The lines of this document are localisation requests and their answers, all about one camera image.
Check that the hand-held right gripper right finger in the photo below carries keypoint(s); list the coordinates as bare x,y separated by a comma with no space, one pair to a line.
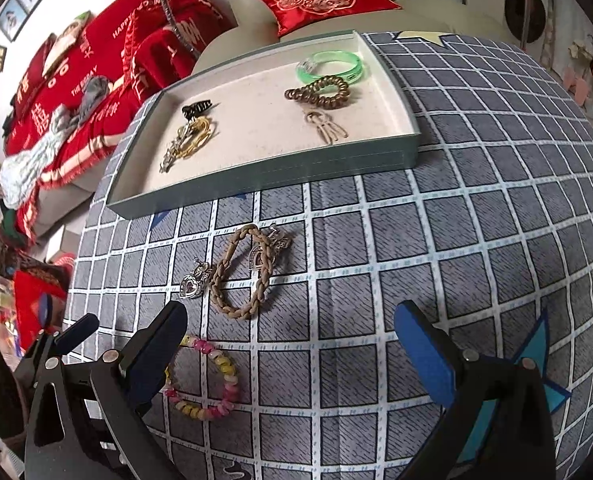
426,360

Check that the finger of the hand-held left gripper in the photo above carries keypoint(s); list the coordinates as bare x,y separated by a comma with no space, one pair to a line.
76,331
46,312

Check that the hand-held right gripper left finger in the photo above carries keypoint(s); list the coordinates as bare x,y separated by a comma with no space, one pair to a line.
151,360

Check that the silver rhinestone hair clip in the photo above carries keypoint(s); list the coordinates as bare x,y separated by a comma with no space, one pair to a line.
169,160

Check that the beige hair clip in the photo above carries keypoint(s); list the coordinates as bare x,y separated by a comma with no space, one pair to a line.
326,130

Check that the black hair claw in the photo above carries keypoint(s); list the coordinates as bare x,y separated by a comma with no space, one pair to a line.
196,108

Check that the grey jewelry tray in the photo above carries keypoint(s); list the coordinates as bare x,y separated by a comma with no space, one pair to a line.
256,120

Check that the green translucent bangle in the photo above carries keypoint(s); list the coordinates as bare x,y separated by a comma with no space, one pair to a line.
347,72

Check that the red gift bag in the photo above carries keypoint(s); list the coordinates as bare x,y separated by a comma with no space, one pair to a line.
34,285

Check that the grey checked tablecloth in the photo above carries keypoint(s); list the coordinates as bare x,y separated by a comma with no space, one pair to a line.
426,260

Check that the white grey cloth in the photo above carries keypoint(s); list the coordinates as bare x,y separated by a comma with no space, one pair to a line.
31,160

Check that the grey garment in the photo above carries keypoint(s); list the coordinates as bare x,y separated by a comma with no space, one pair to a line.
94,97

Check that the red cushion with characters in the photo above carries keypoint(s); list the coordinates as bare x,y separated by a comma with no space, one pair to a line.
39,62

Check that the white green pillow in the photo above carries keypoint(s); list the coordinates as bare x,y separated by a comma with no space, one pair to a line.
66,42

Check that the red fringed cushion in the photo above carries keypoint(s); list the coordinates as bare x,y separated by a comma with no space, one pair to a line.
156,55

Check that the red printed blanket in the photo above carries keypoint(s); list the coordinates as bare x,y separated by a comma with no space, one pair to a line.
116,35

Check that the gooseneck phone holder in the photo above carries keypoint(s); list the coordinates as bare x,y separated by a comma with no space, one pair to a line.
174,25

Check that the slipper rack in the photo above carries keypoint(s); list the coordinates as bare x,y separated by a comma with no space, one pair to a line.
588,72

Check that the beige armchair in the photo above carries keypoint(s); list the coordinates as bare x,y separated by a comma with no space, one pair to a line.
436,15

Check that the white washing machine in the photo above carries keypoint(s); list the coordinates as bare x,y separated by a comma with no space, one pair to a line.
526,10

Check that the red mop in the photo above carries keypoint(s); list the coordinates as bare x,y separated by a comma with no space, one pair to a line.
527,5

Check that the white curtain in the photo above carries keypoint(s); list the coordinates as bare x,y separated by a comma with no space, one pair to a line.
586,20

